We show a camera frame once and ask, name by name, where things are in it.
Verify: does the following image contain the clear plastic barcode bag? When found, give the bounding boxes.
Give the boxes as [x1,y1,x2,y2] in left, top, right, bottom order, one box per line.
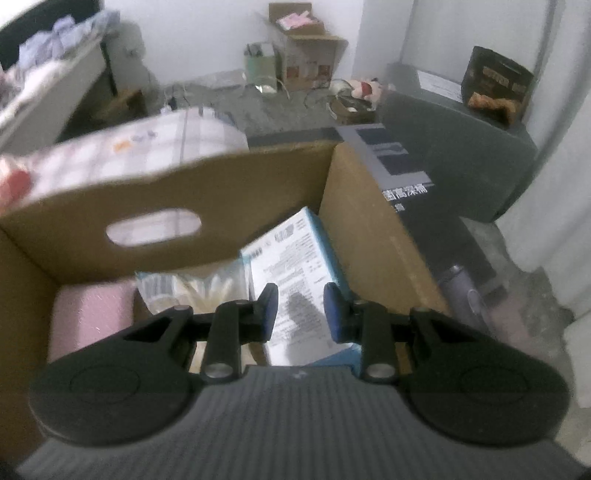
[135,259,249,314]

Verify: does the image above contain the blue white paper box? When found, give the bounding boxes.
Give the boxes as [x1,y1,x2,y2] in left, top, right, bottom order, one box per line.
[240,207,361,370]

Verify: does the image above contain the black printed carton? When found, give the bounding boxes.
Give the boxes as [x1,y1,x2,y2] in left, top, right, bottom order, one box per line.
[247,124,502,335]

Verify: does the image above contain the brown cardboard box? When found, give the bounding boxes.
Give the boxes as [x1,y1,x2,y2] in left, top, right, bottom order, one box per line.
[1,142,448,464]

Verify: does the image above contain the pink foam block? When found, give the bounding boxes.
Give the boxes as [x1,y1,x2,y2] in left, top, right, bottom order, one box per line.
[47,279,136,362]

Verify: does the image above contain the dark grey storage box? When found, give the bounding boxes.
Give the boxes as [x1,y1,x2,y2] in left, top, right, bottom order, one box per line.
[378,63,537,223]

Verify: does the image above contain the plaid floral mattress sheet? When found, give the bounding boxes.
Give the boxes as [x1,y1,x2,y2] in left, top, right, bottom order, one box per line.
[1,107,249,213]

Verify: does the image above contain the small low cardboard tray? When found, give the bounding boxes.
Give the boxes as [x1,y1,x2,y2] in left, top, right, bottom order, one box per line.
[328,95,376,126]

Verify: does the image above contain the small plush doll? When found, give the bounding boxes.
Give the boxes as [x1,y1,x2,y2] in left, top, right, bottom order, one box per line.
[348,79,383,108]

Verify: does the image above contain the green paper bag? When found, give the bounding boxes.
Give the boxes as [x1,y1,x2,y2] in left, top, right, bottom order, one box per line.
[243,42,279,96]

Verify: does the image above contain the pink wet wipes pack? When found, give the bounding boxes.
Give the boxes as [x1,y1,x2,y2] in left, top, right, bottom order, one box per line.
[0,155,32,212]

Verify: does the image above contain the black snack bag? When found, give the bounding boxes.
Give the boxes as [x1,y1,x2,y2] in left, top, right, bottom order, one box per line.
[461,46,535,127]

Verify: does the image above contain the far open cardboard box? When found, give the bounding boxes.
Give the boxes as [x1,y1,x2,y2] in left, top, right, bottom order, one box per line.
[266,2,348,91]

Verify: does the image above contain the purple crumpled clothes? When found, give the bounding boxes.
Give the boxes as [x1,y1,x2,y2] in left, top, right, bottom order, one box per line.
[17,10,120,71]

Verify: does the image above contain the white fluffy blanket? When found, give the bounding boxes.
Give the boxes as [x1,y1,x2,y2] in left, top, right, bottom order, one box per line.
[1,41,106,145]

